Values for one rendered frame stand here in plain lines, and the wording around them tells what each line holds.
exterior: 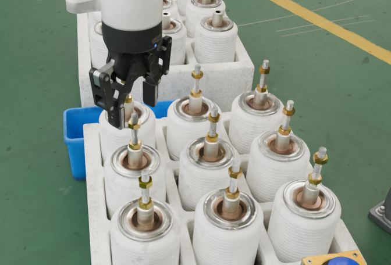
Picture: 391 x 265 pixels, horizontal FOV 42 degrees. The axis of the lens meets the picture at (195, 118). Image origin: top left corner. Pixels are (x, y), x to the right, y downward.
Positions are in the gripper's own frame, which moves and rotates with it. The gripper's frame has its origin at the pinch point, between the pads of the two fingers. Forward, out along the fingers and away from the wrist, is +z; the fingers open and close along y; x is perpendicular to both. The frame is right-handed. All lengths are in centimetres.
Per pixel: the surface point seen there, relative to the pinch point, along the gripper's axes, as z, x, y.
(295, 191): 9.9, -22.4, 9.6
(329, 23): 35, 13, 114
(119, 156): 9.8, 2.3, -1.0
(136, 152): 7.4, -0.9, -0.7
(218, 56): 15.7, 12.5, 42.6
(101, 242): 17.2, -2.5, -10.4
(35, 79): 35, 60, 28
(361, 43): 35, -1, 108
